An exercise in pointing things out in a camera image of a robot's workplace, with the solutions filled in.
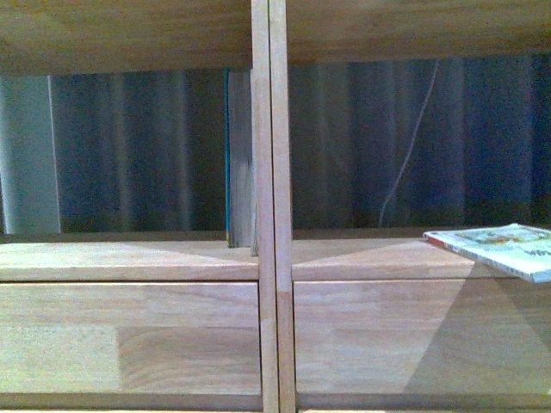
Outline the white illustrated paperback book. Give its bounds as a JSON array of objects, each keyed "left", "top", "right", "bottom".
[{"left": 423, "top": 223, "right": 550, "bottom": 284}]

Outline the white panel behind shelf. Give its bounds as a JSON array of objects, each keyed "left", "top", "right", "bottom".
[{"left": 1, "top": 77, "right": 61, "bottom": 234}]

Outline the teal cover upright book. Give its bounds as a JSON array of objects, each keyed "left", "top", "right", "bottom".
[{"left": 224, "top": 69, "right": 258, "bottom": 257}]

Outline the wooden bookshelf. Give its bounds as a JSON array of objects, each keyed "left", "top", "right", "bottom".
[{"left": 1, "top": 1, "right": 550, "bottom": 412}]

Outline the dark blue curtain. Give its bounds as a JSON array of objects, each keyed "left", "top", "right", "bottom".
[{"left": 50, "top": 54, "right": 550, "bottom": 232}]

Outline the thin white hanging cable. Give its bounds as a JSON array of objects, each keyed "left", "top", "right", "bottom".
[{"left": 378, "top": 59, "right": 440, "bottom": 226}]

